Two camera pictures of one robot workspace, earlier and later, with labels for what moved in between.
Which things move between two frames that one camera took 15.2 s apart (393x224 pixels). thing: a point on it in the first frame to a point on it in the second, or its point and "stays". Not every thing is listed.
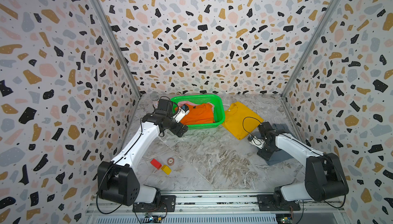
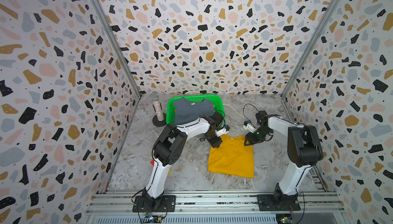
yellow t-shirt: [240, 121] to [232, 157]
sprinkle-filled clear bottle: [154, 96] stays
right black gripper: [264, 155] to [250, 140]
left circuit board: [152, 219] stays
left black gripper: [176, 130] to [217, 143]
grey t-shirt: [279, 157] to [186, 112]
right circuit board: [284, 218] stays
